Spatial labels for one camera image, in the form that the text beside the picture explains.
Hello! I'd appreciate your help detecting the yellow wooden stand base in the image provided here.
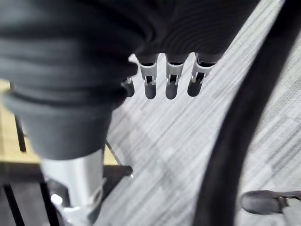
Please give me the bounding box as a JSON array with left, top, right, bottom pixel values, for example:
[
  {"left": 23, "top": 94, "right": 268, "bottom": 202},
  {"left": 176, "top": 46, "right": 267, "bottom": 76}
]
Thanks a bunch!
[{"left": 0, "top": 79, "right": 135, "bottom": 226}]

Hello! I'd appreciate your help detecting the thick black cable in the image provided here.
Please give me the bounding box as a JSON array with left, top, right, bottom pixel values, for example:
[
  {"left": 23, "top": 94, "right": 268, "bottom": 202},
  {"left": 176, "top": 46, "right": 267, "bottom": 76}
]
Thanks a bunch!
[{"left": 192, "top": 0, "right": 301, "bottom": 226}]

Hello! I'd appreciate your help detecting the dark robot foot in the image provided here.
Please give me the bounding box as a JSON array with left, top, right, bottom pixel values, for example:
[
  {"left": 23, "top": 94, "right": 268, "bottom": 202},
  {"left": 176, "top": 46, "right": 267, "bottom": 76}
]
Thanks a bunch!
[{"left": 239, "top": 189, "right": 301, "bottom": 216}]

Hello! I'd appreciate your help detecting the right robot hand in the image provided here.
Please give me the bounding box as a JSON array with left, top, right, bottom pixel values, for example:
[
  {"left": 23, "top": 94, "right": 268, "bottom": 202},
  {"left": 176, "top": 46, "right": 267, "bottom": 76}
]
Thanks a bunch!
[{"left": 0, "top": 0, "right": 262, "bottom": 226}]

